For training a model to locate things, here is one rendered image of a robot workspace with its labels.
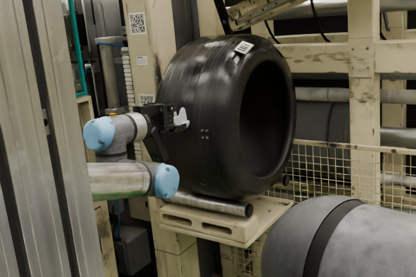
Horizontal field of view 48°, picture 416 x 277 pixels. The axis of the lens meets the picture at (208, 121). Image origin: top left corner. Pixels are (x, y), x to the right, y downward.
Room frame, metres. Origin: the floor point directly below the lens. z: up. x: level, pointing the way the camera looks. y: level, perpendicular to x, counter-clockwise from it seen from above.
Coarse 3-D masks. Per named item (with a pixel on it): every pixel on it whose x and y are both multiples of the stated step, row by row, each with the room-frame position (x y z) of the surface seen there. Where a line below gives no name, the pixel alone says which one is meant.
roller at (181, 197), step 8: (176, 192) 1.54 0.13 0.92; (184, 192) 1.53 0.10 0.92; (168, 200) 1.55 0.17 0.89; (176, 200) 1.52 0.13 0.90; (184, 200) 1.50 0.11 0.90; (192, 200) 1.48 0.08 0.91; (200, 200) 1.47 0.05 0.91; (208, 200) 1.45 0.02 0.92; (216, 200) 1.44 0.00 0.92; (224, 200) 1.43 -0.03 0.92; (232, 200) 1.42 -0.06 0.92; (208, 208) 1.45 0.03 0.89; (216, 208) 1.43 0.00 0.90; (224, 208) 1.41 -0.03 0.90; (232, 208) 1.39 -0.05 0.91; (240, 208) 1.37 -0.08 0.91; (248, 208) 1.37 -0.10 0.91; (248, 216) 1.37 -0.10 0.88
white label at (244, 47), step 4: (240, 44) 1.43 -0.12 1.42; (244, 44) 1.43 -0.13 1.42; (248, 44) 1.43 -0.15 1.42; (252, 44) 1.43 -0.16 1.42; (236, 48) 1.41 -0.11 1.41; (240, 48) 1.41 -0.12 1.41; (244, 48) 1.41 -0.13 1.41; (248, 48) 1.41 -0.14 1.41; (240, 52) 1.40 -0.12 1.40; (244, 52) 1.39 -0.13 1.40
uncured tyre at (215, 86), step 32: (192, 64) 1.42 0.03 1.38; (224, 64) 1.36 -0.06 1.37; (256, 64) 1.43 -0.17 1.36; (160, 96) 1.42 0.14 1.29; (192, 96) 1.35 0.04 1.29; (224, 96) 1.31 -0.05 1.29; (256, 96) 1.80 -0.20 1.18; (288, 96) 1.65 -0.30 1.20; (192, 128) 1.32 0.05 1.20; (224, 128) 1.29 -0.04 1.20; (256, 128) 1.78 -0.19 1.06; (288, 128) 1.64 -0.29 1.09; (192, 160) 1.33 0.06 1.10; (224, 160) 1.30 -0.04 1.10; (256, 160) 1.69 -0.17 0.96; (224, 192) 1.35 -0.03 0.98; (256, 192) 1.41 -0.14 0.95
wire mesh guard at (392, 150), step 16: (304, 144) 1.76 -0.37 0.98; (320, 144) 1.72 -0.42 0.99; (336, 144) 1.68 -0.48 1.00; (352, 144) 1.66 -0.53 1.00; (288, 160) 1.81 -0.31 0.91; (320, 160) 1.73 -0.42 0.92; (352, 160) 1.66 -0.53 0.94; (304, 176) 1.77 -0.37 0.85; (320, 192) 1.73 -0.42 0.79; (336, 192) 1.69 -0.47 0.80; (368, 192) 1.62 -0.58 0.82; (256, 256) 1.91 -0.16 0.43
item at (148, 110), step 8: (144, 104) 1.23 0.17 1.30; (152, 104) 1.20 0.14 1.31; (160, 104) 1.20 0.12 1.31; (168, 104) 1.21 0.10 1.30; (136, 112) 1.17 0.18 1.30; (144, 112) 1.15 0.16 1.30; (152, 112) 1.18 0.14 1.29; (160, 112) 1.19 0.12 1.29; (168, 112) 1.20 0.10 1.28; (152, 120) 1.18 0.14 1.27; (160, 120) 1.19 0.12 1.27; (168, 120) 1.22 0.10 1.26; (160, 128) 1.19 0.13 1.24; (168, 128) 1.20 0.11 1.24
